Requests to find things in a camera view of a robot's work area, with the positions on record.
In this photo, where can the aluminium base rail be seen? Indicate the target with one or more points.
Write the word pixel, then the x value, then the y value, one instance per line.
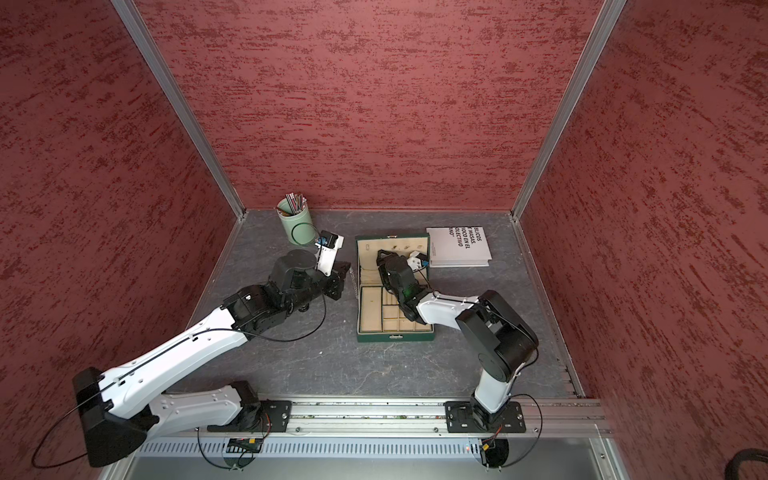
pixel 351 416

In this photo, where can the aluminium corner profile right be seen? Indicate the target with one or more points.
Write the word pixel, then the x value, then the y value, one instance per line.
pixel 604 24

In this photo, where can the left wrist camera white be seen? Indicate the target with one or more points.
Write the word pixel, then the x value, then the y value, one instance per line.
pixel 328 245

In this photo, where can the bundle of coloured pencils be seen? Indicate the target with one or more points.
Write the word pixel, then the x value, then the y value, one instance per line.
pixel 296 203

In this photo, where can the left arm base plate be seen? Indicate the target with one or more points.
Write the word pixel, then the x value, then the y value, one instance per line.
pixel 270 416

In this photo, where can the green jewelry box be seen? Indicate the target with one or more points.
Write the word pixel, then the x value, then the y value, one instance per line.
pixel 380 318

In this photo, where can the mint green pencil cup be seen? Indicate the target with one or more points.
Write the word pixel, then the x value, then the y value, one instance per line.
pixel 298 227

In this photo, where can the aluminium corner profile left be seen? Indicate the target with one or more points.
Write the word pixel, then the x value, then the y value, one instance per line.
pixel 136 27

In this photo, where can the white booklet black text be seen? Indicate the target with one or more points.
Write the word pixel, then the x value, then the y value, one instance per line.
pixel 458 247

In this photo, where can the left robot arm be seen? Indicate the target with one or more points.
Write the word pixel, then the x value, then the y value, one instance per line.
pixel 122 408

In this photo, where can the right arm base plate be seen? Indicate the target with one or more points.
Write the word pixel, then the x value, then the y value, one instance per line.
pixel 469 417

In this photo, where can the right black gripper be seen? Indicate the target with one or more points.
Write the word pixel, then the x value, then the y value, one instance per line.
pixel 382 265

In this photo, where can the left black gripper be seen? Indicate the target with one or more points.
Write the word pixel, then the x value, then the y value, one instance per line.
pixel 336 278

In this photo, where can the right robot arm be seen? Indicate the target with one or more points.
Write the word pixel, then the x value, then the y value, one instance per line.
pixel 502 341

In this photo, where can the aluminium corner profile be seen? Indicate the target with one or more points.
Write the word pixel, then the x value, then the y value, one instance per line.
pixel 604 24
pixel 136 27

